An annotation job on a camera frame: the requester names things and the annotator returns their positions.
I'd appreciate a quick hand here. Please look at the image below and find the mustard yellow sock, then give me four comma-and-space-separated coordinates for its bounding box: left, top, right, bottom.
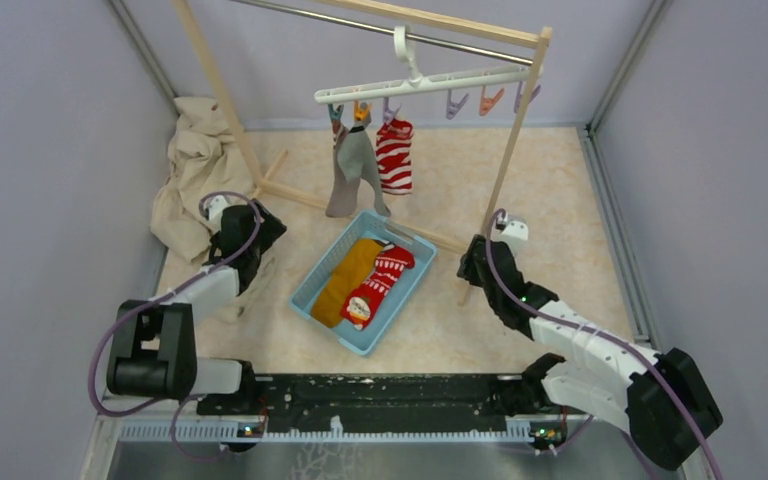
311, 238, 385, 328

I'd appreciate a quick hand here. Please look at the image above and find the purple clothes clip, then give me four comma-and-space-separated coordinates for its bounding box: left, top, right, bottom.
445, 90, 470, 120
382, 97, 402, 125
514, 82, 542, 114

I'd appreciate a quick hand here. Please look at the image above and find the white plastic clip hanger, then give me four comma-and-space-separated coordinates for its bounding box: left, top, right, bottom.
314, 25, 536, 105

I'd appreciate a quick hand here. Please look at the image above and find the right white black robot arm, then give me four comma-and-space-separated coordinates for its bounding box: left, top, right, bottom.
457, 234, 723, 471

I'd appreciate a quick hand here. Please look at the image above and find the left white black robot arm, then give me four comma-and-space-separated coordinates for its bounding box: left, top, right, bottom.
106, 200, 287, 414

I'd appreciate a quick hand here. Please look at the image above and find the teal clothes clip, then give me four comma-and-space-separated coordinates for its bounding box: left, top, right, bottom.
327, 104, 344, 125

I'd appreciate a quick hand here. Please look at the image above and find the salmon clothes clip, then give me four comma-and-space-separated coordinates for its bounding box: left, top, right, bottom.
478, 86, 505, 117

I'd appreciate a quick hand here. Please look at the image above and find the orange clothes clip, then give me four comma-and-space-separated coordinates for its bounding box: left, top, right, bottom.
353, 101, 371, 124

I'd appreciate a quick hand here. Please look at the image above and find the beige crumpled cloth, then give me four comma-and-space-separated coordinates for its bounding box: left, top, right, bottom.
149, 96, 279, 325

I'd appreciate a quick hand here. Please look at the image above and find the blue plastic basket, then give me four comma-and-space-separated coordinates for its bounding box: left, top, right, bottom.
290, 210, 437, 356

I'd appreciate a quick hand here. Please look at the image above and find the red Santa Christmas sock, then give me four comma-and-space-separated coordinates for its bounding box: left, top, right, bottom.
340, 243, 415, 331

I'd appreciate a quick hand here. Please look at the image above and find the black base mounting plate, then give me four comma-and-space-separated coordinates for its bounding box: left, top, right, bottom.
196, 374, 562, 434

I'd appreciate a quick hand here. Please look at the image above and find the grey striped-cuff sock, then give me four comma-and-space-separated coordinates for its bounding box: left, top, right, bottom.
331, 119, 348, 156

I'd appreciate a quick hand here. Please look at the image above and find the red white striped sock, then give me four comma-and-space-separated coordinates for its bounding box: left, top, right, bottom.
375, 118, 414, 196

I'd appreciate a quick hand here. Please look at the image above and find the metal rack rod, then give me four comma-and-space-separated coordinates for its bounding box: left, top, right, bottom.
233, 0, 534, 67

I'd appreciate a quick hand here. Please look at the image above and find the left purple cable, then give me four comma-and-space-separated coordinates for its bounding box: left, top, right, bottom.
87, 191, 266, 462

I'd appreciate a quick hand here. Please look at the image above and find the purple cable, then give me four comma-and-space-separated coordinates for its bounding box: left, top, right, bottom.
485, 208, 724, 480
87, 191, 266, 462

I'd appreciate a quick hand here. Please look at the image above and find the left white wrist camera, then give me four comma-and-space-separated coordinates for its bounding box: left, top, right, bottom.
204, 195, 229, 232

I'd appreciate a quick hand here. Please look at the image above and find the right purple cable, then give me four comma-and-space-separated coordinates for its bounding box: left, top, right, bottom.
485, 208, 724, 480

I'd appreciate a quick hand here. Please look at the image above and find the wooden clothes rack frame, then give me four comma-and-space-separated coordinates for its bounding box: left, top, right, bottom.
170, 0, 554, 307

